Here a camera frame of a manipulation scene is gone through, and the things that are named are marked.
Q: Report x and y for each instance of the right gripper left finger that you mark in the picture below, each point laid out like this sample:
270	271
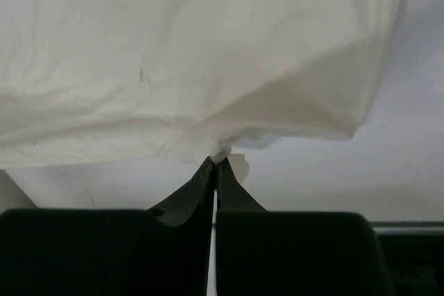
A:
164	250

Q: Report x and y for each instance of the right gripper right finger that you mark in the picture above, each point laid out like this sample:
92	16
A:
260	252

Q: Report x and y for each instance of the white cloth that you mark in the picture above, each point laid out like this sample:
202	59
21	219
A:
98	80

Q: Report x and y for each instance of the aluminium table edge rail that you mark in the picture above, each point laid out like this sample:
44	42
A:
408	228

